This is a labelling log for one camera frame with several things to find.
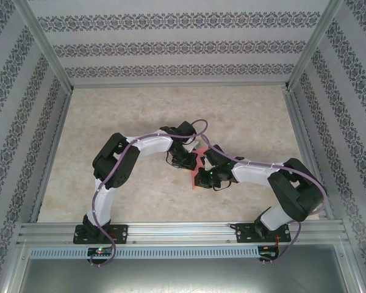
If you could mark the pink paper sheet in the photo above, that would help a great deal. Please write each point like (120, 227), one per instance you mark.
(195, 180)

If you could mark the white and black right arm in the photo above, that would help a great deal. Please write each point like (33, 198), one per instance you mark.
(253, 171)

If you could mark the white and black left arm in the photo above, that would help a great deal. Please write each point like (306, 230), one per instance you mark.
(152, 145)

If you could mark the grey sheet metal panel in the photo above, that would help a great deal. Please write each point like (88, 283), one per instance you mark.
(183, 277)

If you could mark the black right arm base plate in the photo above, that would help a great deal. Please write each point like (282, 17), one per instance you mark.
(242, 233)

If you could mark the aluminium mounting rail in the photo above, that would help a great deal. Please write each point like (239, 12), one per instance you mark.
(183, 232)

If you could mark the aluminium back rail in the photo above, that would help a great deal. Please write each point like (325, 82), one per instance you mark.
(180, 86)

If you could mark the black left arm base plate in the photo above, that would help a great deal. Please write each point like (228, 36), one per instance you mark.
(122, 233)

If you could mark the aluminium frame post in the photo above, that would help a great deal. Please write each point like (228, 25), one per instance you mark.
(315, 45)
(42, 45)

